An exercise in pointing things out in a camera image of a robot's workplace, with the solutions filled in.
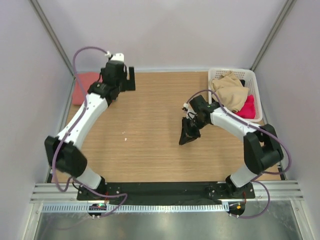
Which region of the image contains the right aluminium frame post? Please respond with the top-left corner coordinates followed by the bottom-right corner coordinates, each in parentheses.
top-left (250, 0), bottom-right (297, 72)

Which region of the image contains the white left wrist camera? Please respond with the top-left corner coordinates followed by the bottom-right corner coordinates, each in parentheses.
top-left (108, 53), bottom-right (125, 63)

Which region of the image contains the aluminium front rail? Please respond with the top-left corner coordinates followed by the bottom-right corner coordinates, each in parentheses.
top-left (30, 180), bottom-right (304, 204)

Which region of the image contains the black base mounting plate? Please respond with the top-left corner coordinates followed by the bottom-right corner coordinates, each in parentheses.
top-left (76, 181), bottom-right (256, 206)

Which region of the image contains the perforated cable duct strip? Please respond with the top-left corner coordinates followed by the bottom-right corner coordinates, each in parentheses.
top-left (41, 202), bottom-right (229, 214)

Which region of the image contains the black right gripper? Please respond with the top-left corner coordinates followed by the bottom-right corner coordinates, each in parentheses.
top-left (179, 116), bottom-right (208, 145)

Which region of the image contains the black garment in basket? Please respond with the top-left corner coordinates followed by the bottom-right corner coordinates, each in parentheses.
top-left (240, 79), bottom-right (246, 87)

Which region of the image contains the magenta pink t-shirt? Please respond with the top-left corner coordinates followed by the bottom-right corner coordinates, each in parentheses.
top-left (235, 95), bottom-right (256, 119)

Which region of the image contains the aluminium frame post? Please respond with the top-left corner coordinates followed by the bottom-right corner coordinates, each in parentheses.
top-left (250, 0), bottom-right (297, 72)
top-left (28, 0), bottom-right (75, 77)

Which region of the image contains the white plastic laundry basket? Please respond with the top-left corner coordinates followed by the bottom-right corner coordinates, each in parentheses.
top-left (208, 67), bottom-right (263, 123)

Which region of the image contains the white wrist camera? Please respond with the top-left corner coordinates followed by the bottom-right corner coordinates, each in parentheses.
top-left (108, 53), bottom-right (125, 63)
top-left (182, 103), bottom-right (197, 119)

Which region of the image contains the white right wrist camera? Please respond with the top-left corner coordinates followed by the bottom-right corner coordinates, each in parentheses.
top-left (182, 103), bottom-right (197, 119)

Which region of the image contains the salmon red t-shirt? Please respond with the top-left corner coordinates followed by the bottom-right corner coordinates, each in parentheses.
top-left (71, 71), bottom-right (102, 106)

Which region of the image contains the left aluminium frame post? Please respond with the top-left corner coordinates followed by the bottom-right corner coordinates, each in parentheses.
top-left (28, 0), bottom-right (75, 77)

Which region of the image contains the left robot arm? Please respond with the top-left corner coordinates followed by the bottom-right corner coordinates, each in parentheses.
top-left (44, 60), bottom-right (136, 200)

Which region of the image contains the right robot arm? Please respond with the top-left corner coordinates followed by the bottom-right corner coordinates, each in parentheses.
top-left (178, 95), bottom-right (284, 198)

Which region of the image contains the beige t-shirt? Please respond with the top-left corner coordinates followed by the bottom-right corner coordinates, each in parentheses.
top-left (208, 71), bottom-right (249, 113)

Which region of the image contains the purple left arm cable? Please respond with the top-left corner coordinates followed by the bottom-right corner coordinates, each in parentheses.
top-left (51, 46), bottom-right (128, 220)

